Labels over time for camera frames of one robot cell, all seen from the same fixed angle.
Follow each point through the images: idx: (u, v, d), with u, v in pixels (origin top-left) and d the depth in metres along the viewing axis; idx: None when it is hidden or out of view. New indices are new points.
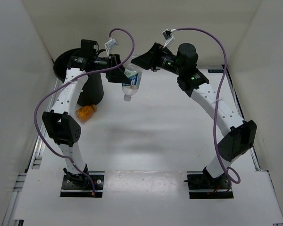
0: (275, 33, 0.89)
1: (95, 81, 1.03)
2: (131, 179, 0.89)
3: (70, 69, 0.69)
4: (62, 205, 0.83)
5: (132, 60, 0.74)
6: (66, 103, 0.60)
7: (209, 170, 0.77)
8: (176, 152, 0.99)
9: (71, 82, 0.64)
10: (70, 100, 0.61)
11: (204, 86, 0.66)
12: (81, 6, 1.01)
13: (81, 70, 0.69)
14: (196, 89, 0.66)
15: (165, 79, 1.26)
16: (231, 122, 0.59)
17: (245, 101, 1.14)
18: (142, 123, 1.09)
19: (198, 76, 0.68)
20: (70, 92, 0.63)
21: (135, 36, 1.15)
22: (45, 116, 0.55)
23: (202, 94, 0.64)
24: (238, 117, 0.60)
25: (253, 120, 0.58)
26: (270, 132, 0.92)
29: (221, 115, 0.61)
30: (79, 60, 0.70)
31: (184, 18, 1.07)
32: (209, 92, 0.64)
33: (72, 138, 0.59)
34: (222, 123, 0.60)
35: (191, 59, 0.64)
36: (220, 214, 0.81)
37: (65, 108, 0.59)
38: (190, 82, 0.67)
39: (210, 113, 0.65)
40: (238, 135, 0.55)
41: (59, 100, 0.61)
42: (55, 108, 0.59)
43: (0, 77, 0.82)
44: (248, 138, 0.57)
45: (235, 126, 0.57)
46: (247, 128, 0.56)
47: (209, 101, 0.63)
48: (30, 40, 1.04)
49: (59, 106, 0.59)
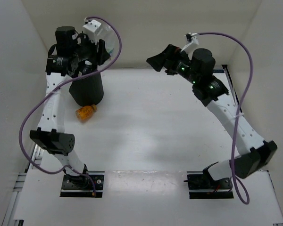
0: (275, 33, 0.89)
1: (95, 81, 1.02)
2: (131, 178, 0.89)
3: (51, 76, 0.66)
4: (62, 205, 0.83)
5: (147, 59, 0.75)
6: (52, 118, 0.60)
7: (210, 171, 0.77)
8: (176, 152, 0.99)
9: (54, 92, 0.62)
10: (56, 113, 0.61)
11: (223, 98, 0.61)
12: (81, 6, 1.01)
13: (62, 75, 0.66)
14: (214, 101, 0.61)
15: (165, 79, 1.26)
16: (250, 142, 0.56)
17: (245, 101, 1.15)
18: (142, 123, 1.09)
19: (216, 84, 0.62)
20: (54, 104, 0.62)
21: (135, 36, 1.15)
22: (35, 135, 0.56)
23: (220, 108, 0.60)
24: (258, 136, 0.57)
25: (272, 140, 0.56)
26: (270, 132, 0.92)
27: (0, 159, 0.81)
29: (241, 133, 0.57)
30: (58, 60, 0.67)
31: (184, 18, 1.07)
32: (228, 105, 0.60)
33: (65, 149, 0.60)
34: (241, 142, 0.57)
35: (207, 64, 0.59)
36: (220, 214, 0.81)
37: (52, 123, 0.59)
38: (208, 91, 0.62)
39: (226, 126, 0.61)
40: (258, 157, 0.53)
41: (45, 116, 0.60)
42: (42, 126, 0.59)
43: (0, 77, 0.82)
44: (267, 158, 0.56)
45: (255, 148, 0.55)
46: (268, 149, 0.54)
47: (228, 116, 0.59)
48: (30, 40, 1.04)
49: (45, 122, 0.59)
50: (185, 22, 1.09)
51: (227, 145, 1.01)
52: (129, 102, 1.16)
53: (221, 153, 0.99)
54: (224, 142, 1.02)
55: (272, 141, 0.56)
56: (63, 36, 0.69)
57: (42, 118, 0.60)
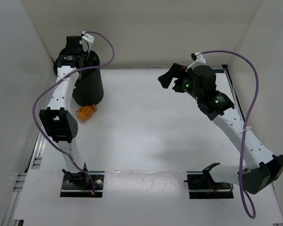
0: (274, 33, 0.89)
1: (95, 83, 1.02)
2: (131, 178, 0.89)
3: (61, 68, 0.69)
4: (62, 205, 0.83)
5: (159, 78, 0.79)
6: (61, 100, 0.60)
7: (211, 173, 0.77)
8: (176, 152, 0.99)
9: (64, 79, 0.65)
10: (65, 96, 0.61)
11: (229, 112, 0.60)
12: (81, 7, 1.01)
13: (72, 67, 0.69)
14: (220, 115, 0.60)
15: None
16: (260, 157, 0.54)
17: (245, 101, 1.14)
18: (142, 123, 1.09)
19: (222, 98, 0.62)
20: (64, 88, 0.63)
21: (135, 36, 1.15)
22: (43, 113, 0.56)
23: (227, 122, 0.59)
24: (267, 150, 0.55)
25: (282, 155, 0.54)
26: (270, 132, 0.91)
27: (0, 159, 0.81)
29: (249, 147, 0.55)
30: (69, 58, 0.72)
31: (184, 18, 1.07)
32: (235, 119, 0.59)
33: (70, 133, 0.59)
34: (250, 157, 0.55)
35: (208, 79, 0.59)
36: (220, 214, 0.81)
37: (61, 104, 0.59)
38: (214, 107, 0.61)
39: (234, 141, 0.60)
40: (268, 173, 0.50)
41: (54, 97, 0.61)
42: (51, 106, 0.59)
43: (0, 77, 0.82)
44: (278, 173, 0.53)
45: (264, 163, 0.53)
46: (278, 164, 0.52)
47: (235, 130, 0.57)
48: (30, 40, 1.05)
49: (55, 102, 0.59)
50: (185, 22, 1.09)
51: (227, 145, 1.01)
52: (129, 102, 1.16)
53: (221, 152, 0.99)
54: (224, 142, 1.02)
55: (281, 156, 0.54)
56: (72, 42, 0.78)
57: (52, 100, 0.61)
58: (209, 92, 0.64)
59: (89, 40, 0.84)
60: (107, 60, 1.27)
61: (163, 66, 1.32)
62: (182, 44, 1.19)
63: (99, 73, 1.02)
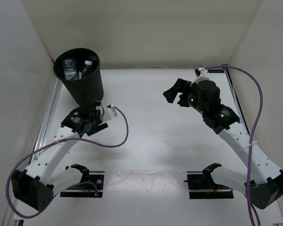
0: (274, 34, 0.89)
1: (95, 84, 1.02)
2: (131, 179, 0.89)
3: (62, 128, 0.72)
4: (62, 206, 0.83)
5: (164, 92, 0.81)
6: (43, 165, 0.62)
7: (213, 175, 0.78)
8: (177, 153, 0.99)
9: (57, 142, 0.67)
10: (48, 162, 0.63)
11: (236, 127, 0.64)
12: (82, 8, 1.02)
13: (73, 131, 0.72)
14: (226, 129, 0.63)
15: (165, 79, 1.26)
16: (267, 172, 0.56)
17: (245, 101, 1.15)
18: (141, 123, 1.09)
19: (228, 112, 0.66)
20: (52, 154, 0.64)
21: (135, 36, 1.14)
22: (18, 176, 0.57)
23: (233, 136, 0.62)
24: (274, 165, 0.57)
25: None
26: (270, 132, 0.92)
27: (0, 159, 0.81)
29: (256, 163, 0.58)
30: (75, 120, 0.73)
31: (184, 18, 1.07)
32: (241, 133, 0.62)
33: (39, 204, 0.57)
34: (257, 172, 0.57)
35: (212, 93, 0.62)
36: (220, 214, 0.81)
37: (39, 171, 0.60)
38: (220, 120, 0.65)
39: (240, 156, 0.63)
40: (275, 189, 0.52)
41: (37, 161, 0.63)
42: (29, 169, 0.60)
43: (0, 76, 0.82)
44: None
45: (272, 178, 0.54)
46: None
47: (241, 144, 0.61)
48: (30, 40, 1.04)
49: (35, 167, 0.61)
50: (185, 23, 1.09)
51: (227, 145, 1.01)
52: (129, 102, 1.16)
53: (221, 152, 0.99)
54: (224, 142, 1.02)
55: None
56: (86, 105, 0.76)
57: (35, 162, 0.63)
58: (213, 107, 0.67)
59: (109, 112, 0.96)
60: (107, 60, 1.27)
61: (163, 66, 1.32)
62: (182, 44, 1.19)
63: (98, 73, 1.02)
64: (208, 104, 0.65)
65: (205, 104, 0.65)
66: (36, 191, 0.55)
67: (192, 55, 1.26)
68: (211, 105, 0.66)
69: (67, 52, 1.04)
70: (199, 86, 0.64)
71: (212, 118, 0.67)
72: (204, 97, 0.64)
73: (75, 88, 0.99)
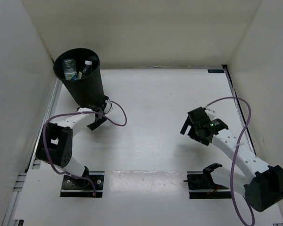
0: (274, 33, 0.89)
1: (95, 83, 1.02)
2: (131, 179, 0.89)
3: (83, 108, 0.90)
4: (62, 205, 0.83)
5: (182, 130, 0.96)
6: (70, 123, 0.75)
7: (213, 175, 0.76)
8: (177, 153, 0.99)
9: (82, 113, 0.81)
10: (75, 122, 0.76)
11: (224, 133, 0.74)
12: (82, 8, 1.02)
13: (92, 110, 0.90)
14: (215, 134, 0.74)
15: (165, 79, 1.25)
16: (254, 167, 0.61)
17: (245, 101, 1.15)
18: (141, 123, 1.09)
19: (217, 122, 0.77)
20: (78, 117, 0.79)
21: (135, 36, 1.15)
22: (51, 125, 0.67)
23: (222, 139, 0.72)
24: (262, 162, 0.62)
25: (278, 166, 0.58)
26: (270, 132, 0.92)
27: (0, 158, 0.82)
29: (244, 160, 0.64)
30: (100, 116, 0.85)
31: (184, 18, 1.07)
32: (229, 137, 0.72)
33: (62, 154, 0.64)
34: (246, 168, 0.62)
35: (196, 110, 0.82)
36: (220, 214, 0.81)
37: (68, 124, 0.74)
38: (211, 128, 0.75)
39: (232, 157, 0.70)
40: (265, 183, 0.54)
41: (66, 119, 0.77)
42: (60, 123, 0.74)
43: (0, 77, 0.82)
44: (281, 186, 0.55)
45: (260, 172, 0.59)
46: (275, 174, 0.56)
47: (229, 146, 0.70)
48: (30, 40, 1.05)
49: (64, 123, 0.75)
50: (185, 23, 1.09)
51: None
52: (128, 102, 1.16)
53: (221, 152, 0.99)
54: None
55: (278, 167, 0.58)
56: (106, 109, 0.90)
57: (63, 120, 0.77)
58: (205, 123, 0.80)
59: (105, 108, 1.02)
60: (107, 60, 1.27)
61: (162, 67, 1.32)
62: (182, 44, 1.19)
63: (98, 72, 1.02)
64: (197, 120, 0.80)
65: (196, 122, 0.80)
66: (66, 138, 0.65)
67: (192, 56, 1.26)
68: (200, 120, 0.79)
69: (67, 52, 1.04)
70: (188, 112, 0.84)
71: (206, 131, 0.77)
72: (192, 117, 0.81)
73: (74, 87, 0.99)
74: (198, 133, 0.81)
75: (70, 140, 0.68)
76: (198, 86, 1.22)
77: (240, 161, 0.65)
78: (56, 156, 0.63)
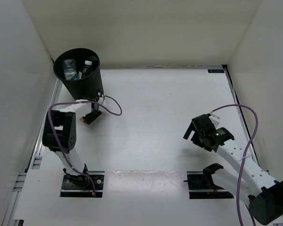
0: (274, 33, 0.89)
1: (95, 83, 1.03)
2: (131, 179, 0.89)
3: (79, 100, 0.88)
4: (62, 205, 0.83)
5: (184, 136, 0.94)
6: (72, 109, 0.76)
7: (213, 176, 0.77)
8: (177, 153, 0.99)
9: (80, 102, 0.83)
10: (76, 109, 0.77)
11: (229, 143, 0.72)
12: (81, 8, 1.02)
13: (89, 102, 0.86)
14: (221, 145, 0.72)
15: (165, 78, 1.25)
16: (261, 181, 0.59)
17: (245, 101, 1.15)
18: (141, 123, 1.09)
19: (222, 132, 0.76)
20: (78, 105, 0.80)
21: (135, 36, 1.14)
22: (54, 112, 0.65)
23: (228, 150, 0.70)
24: (269, 176, 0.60)
25: None
26: (270, 132, 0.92)
27: (0, 159, 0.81)
29: (250, 173, 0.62)
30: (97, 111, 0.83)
31: (184, 18, 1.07)
32: (235, 149, 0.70)
33: (70, 136, 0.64)
34: (252, 182, 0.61)
35: (201, 118, 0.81)
36: (220, 215, 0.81)
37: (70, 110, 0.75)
38: (216, 138, 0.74)
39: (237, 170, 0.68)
40: (271, 199, 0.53)
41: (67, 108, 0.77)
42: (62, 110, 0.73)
43: (0, 77, 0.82)
44: None
45: (266, 187, 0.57)
46: (281, 189, 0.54)
47: (235, 158, 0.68)
48: (30, 40, 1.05)
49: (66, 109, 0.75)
50: (185, 23, 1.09)
51: None
52: (128, 102, 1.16)
53: None
54: None
55: None
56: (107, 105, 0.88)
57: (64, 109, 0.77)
58: (210, 131, 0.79)
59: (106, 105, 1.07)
60: (107, 60, 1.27)
61: (162, 66, 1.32)
62: (182, 44, 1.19)
63: (98, 73, 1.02)
64: (202, 128, 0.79)
65: (201, 129, 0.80)
66: (70, 121, 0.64)
67: (192, 56, 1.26)
68: (205, 128, 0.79)
69: (67, 52, 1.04)
70: (193, 119, 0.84)
71: (211, 140, 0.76)
72: (196, 124, 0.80)
73: (74, 87, 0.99)
74: (203, 141, 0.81)
75: (75, 123, 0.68)
76: (198, 86, 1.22)
77: (245, 174, 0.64)
78: (64, 138, 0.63)
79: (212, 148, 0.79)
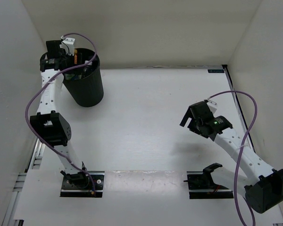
0: (274, 33, 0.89)
1: (95, 81, 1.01)
2: (131, 179, 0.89)
3: (45, 72, 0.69)
4: (62, 206, 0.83)
5: (181, 124, 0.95)
6: (50, 103, 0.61)
7: (213, 175, 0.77)
8: (177, 153, 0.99)
9: (50, 82, 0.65)
10: (54, 99, 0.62)
11: (228, 132, 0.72)
12: (82, 7, 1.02)
13: (56, 69, 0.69)
14: (219, 134, 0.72)
15: (165, 79, 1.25)
16: (259, 170, 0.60)
17: (245, 101, 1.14)
18: (141, 123, 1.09)
19: (220, 120, 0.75)
20: (52, 91, 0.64)
21: (134, 36, 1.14)
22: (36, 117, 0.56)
23: (226, 139, 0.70)
24: (267, 165, 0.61)
25: None
26: (270, 132, 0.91)
27: (0, 158, 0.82)
29: (248, 162, 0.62)
30: (51, 61, 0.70)
31: (184, 18, 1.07)
32: (233, 137, 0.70)
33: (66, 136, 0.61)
34: (250, 171, 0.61)
35: (198, 106, 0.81)
36: (220, 214, 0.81)
37: (51, 107, 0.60)
38: (213, 126, 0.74)
39: (235, 158, 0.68)
40: (268, 188, 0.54)
41: (43, 101, 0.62)
42: (41, 110, 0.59)
43: (0, 77, 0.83)
44: None
45: (264, 176, 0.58)
46: (279, 178, 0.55)
47: (234, 146, 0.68)
48: (30, 40, 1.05)
49: (45, 107, 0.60)
50: (184, 22, 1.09)
51: None
52: (128, 102, 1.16)
53: (221, 152, 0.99)
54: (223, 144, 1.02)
55: (282, 170, 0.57)
56: (53, 44, 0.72)
57: (40, 104, 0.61)
58: (207, 119, 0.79)
59: (70, 43, 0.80)
60: (107, 60, 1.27)
61: (162, 66, 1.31)
62: (182, 44, 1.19)
63: (99, 73, 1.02)
64: (200, 116, 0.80)
65: (198, 117, 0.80)
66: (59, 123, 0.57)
67: (192, 55, 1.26)
68: (203, 117, 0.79)
69: None
70: (190, 106, 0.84)
71: (209, 128, 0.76)
72: (195, 112, 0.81)
73: (72, 87, 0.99)
74: (200, 129, 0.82)
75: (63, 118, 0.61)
76: (198, 86, 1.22)
77: (244, 163, 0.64)
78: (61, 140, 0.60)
79: (210, 137, 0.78)
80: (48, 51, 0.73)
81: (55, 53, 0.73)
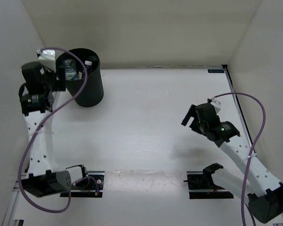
0: (274, 34, 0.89)
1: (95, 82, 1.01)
2: (130, 179, 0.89)
3: (29, 116, 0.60)
4: (62, 206, 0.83)
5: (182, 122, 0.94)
6: (44, 159, 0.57)
7: (213, 176, 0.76)
8: (176, 153, 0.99)
9: (38, 132, 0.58)
10: (46, 154, 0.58)
11: (235, 140, 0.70)
12: (82, 8, 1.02)
13: (42, 111, 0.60)
14: (226, 142, 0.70)
15: (165, 79, 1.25)
16: (266, 183, 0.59)
17: (245, 101, 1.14)
18: (141, 123, 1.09)
19: (228, 126, 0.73)
20: (42, 145, 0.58)
21: (134, 36, 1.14)
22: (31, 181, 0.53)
23: (233, 148, 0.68)
24: (273, 178, 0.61)
25: None
26: (270, 132, 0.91)
27: (0, 158, 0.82)
29: (254, 174, 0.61)
30: (34, 100, 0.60)
31: (184, 18, 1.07)
32: (240, 147, 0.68)
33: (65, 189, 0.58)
34: (256, 183, 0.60)
35: (206, 109, 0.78)
36: (220, 215, 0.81)
37: (45, 165, 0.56)
38: (220, 133, 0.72)
39: (240, 167, 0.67)
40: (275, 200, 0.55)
41: (34, 159, 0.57)
42: (34, 172, 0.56)
43: (0, 77, 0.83)
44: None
45: (271, 190, 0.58)
46: None
47: (240, 157, 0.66)
48: (30, 40, 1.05)
49: (38, 167, 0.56)
50: (184, 23, 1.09)
51: None
52: (128, 102, 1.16)
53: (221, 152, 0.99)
54: None
55: None
56: (32, 75, 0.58)
57: (31, 162, 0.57)
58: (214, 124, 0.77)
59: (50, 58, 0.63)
60: (107, 60, 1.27)
61: (162, 66, 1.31)
62: (181, 44, 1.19)
63: (99, 73, 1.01)
64: (205, 119, 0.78)
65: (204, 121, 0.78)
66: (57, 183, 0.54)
67: (192, 55, 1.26)
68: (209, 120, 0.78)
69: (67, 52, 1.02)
70: (196, 108, 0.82)
71: (214, 134, 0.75)
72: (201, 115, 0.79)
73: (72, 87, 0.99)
74: (204, 133, 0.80)
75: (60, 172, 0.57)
76: (198, 86, 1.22)
77: (250, 174, 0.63)
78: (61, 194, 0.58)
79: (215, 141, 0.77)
80: (28, 84, 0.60)
81: (37, 86, 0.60)
